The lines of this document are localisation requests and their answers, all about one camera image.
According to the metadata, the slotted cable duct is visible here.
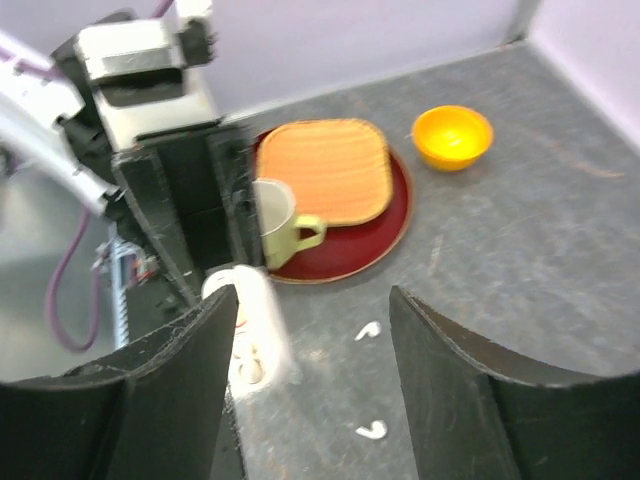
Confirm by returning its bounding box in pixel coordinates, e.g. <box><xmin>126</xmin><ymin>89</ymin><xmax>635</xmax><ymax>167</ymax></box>
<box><xmin>109</xmin><ymin>234</ymin><xmax>132</xmax><ymax>350</ymax></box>

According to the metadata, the white bean earbud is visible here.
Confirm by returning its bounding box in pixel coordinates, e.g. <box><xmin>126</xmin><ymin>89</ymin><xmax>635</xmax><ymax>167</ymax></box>
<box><xmin>355</xmin><ymin>420</ymin><xmax>388</xmax><ymax>441</ymax></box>

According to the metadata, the pale green mug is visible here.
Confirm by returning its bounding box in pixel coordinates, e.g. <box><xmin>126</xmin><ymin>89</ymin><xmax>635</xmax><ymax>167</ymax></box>
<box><xmin>253</xmin><ymin>179</ymin><xmax>327</xmax><ymax>271</ymax></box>

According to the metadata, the dark red round tray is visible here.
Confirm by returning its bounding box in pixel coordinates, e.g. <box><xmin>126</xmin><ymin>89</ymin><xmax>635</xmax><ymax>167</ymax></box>
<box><xmin>254</xmin><ymin>129</ymin><xmax>413</xmax><ymax>284</ymax></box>

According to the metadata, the woven bamboo tray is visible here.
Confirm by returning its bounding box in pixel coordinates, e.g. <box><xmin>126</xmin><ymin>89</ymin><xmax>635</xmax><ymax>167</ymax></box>
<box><xmin>256</xmin><ymin>119</ymin><xmax>393</xmax><ymax>227</ymax></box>

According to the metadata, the orange plastic bowl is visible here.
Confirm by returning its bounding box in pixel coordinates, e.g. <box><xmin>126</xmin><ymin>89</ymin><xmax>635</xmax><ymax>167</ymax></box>
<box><xmin>411</xmin><ymin>105</ymin><xmax>494</xmax><ymax>172</ymax></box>

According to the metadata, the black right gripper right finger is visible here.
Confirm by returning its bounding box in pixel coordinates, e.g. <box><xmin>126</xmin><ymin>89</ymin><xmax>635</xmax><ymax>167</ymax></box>
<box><xmin>389</xmin><ymin>286</ymin><xmax>639</xmax><ymax>479</ymax></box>

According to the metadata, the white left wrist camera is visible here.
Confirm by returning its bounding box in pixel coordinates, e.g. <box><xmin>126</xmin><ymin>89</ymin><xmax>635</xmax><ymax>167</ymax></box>
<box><xmin>75</xmin><ymin>0</ymin><xmax>215</xmax><ymax>108</ymax></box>

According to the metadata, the white oval charging case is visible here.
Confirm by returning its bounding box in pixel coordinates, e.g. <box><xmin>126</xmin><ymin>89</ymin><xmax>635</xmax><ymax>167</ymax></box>
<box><xmin>201</xmin><ymin>265</ymin><xmax>297</xmax><ymax>401</ymax></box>

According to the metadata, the white stemmed earbud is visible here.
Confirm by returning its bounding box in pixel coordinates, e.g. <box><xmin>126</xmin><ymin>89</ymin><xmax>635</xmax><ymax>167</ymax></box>
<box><xmin>354</xmin><ymin>321</ymin><xmax>381</xmax><ymax>342</ymax></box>

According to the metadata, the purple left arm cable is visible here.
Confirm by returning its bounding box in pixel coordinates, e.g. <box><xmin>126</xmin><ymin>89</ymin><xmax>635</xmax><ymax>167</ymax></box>
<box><xmin>43</xmin><ymin>0</ymin><xmax>176</xmax><ymax>354</ymax></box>

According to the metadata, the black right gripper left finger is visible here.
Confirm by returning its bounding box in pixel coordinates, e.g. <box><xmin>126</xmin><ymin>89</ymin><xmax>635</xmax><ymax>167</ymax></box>
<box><xmin>1</xmin><ymin>286</ymin><xmax>238</xmax><ymax>479</ymax></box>

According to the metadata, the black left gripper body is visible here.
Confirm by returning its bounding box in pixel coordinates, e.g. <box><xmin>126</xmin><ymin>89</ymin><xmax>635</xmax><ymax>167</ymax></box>
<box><xmin>52</xmin><ymin>12</ymin><xmax>218</xmax><ymax>150</ymax></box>

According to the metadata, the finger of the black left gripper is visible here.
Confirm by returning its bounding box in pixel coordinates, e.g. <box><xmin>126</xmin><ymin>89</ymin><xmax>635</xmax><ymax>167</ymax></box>
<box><xmin>206</xmin><ymin>125</ymin><xmax>264</xmax><ymax>267</ymax></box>
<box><xmin>112</xmin><ymin>149</ymin><xmax>200</xmax><ymax>306</ymax></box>

